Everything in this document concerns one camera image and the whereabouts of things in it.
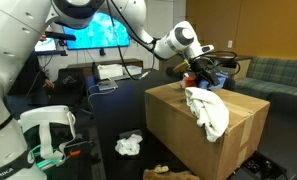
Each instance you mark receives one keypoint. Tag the white VR headset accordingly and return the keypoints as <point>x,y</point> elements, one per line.
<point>44,115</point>

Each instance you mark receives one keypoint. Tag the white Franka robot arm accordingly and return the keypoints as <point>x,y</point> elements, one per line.
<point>11,83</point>

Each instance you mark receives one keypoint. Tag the small orange clip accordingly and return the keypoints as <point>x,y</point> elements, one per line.
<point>75,153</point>

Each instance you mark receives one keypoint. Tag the blue bean bag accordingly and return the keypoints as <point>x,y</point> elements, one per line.
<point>221,81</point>

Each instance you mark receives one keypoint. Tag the large TV screen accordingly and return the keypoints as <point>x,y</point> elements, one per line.
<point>98,33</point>

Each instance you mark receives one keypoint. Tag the black power strip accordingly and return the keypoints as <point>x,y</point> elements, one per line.
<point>263,166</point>

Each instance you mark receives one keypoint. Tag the green plaid sofa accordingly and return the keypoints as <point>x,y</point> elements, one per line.
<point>281,76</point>

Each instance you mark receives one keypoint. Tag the white towel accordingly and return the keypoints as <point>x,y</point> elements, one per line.
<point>209,113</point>

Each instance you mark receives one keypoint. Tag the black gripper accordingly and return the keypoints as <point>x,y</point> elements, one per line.
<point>203,68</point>

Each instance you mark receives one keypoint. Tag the seated person in dark clothes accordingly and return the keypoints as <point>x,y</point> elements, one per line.
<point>31,83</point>

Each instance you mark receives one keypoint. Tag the black office chair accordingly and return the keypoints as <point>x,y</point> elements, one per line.
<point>66,85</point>

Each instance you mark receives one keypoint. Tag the silver flat device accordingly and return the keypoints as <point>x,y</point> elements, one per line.
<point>107,85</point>

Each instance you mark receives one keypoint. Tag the white wall outlet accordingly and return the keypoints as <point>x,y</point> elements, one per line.
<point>230,44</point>

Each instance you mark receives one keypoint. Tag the brown plush toy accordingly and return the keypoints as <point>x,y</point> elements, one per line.
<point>169,174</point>

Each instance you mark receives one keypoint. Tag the large cardboard box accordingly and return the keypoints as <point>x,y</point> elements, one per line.
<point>181,133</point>

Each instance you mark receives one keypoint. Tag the white plastic bag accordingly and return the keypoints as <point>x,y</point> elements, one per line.
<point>129,145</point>

